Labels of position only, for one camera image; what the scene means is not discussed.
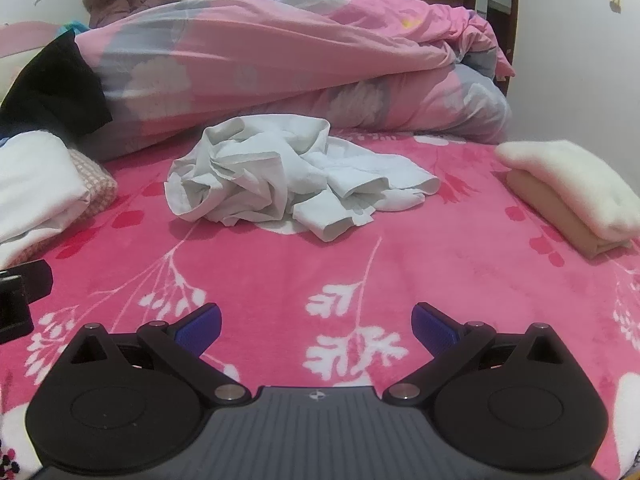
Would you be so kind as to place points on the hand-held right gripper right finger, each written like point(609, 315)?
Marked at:
point(432, 332)

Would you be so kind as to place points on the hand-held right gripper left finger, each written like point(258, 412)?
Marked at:
point(200, 330)

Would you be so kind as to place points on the white shirt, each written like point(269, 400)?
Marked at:
point(260, 175)

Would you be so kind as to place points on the white garment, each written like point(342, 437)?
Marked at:
point(35, 185)

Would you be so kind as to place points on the pink floral fleece blanket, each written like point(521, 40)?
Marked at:
point(310, 260)

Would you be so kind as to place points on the folded cream fleece garment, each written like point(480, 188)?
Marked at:
point(575, 185)

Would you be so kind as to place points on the black garment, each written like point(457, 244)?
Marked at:
point(55, 85)

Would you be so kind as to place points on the teal cloth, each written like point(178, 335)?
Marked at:
point(72, 27)

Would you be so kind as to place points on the pink floral quilt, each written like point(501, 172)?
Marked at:
point(280, 60)

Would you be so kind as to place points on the wood framed mirror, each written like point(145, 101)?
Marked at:
point(500, 35)

